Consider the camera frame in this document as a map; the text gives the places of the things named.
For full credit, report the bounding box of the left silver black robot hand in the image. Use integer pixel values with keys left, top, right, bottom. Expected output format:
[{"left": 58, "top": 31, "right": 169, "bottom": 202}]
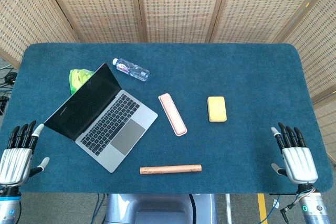
[{"left": 0, "top": 120, "right": 50, "bottom": 187}]

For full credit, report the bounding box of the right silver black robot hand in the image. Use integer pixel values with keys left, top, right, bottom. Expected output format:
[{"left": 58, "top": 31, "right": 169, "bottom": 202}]
[{"left": 270, "top": 122, "right": 319, "bottom": 186}]

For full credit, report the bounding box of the grey laptop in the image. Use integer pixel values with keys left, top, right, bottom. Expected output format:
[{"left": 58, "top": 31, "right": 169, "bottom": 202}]
[{"left": 44, "top": 62, "right": 159, "bottom": 174}]

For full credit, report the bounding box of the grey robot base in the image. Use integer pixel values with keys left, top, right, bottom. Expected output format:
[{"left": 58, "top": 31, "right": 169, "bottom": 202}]
[{"left": 103, "top": 193, "right": 218, "bottom": 224}]

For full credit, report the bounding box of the black power adapter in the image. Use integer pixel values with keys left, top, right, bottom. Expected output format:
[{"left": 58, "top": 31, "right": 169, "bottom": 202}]
[{"left": 0, "top": 95, "right": 10, "bottom": 116}]

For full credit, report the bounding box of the blue table mat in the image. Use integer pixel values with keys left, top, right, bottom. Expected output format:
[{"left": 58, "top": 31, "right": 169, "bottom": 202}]
[{"left": 0, "top": 42, "right": 334, "bottom": 195}]

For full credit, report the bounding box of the yellow sponge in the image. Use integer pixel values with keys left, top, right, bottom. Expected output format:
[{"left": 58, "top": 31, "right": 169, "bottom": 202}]
[{"left": 207, "top": 96, "right": 227, "bottom": 123}]

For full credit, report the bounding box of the green snack bag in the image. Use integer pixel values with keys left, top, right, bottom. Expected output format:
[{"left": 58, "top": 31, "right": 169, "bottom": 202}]
[{"left": 69, "top": 68, "right": 96, "bottom": 95}]

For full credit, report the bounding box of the wooden rolling pin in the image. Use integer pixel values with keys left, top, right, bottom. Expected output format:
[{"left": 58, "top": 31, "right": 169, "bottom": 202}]
[{"left": 139, "top": 164, "right": 203, "bottom": 175}]

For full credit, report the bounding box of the pink oblong case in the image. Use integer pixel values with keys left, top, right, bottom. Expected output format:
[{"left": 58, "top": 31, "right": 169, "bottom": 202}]
[{"left": 157, "top": 93, "right": 188, "bottom": 137}]

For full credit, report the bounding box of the clear plastic water bottle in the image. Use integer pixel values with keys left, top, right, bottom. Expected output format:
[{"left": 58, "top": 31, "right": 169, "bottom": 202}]
[{"left": 112, "top": 58, "right": 151, "bottom": 82}]

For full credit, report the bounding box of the woven bamboo folding screen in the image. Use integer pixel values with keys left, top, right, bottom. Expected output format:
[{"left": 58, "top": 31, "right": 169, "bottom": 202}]
[{"left": 0, "top": 0, "right": 336, "bottom": 164}]

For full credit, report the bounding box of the black plug cable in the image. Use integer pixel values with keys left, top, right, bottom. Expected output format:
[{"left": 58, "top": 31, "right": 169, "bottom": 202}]
[{"left": 279, "top": 186, "right": 316, "bottom": 216}]

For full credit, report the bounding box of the blue cable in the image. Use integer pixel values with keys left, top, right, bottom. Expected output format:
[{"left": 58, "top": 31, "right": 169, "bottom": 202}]
[
  {"left": 92, "top": 194, "right": 109, "bottom": 221},
  {"left": 259, "top": 195, "right": 300, "bottom": 224}
]

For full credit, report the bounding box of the black floor cable bundle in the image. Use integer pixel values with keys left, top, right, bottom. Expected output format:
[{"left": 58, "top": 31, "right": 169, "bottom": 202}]
[{"left": 0, "top": 67, "right": 18, "bottom": 89}]

